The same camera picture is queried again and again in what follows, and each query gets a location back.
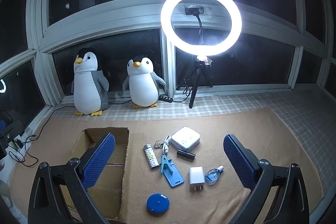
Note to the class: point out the large plush penguin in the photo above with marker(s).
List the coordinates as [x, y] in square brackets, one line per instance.
[90, 86]

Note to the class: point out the white wall charger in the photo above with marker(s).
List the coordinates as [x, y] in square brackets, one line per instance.
[196, 178]

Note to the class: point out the phone holder on gooseneck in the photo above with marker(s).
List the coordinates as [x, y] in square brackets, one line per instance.
[196, 12]

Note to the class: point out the silver key with ring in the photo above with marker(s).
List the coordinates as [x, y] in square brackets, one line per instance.
[159, 144]

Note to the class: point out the white square box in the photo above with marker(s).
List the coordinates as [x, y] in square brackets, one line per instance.
[185, 139]

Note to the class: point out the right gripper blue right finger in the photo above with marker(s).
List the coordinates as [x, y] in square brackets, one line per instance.
[290, 202]

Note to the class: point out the blue phone stand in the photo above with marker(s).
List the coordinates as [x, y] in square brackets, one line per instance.
[172, 174]

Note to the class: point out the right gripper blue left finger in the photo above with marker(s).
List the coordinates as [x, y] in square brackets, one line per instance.
[47, 203]

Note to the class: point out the black cylindrical stick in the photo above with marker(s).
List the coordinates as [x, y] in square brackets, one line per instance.
[185, 155]

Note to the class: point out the patterned white lighter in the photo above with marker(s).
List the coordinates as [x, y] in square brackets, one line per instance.
[150, 155]

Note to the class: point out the blue plastic clip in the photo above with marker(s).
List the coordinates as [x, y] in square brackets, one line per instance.
[163, 162]

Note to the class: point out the small blue liquid bottle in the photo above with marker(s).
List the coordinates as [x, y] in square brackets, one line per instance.
[212, 176]

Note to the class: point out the bright ring light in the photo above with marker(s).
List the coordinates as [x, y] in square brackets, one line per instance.
[226, 44]

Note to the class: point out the black tripod stand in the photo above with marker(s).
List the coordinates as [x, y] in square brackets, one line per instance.
[191, 81]

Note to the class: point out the blue round tape measure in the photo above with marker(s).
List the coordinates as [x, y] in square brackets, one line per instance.
[157, 203]

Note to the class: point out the small plush penguin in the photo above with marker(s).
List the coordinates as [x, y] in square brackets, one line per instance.
[142, 81]

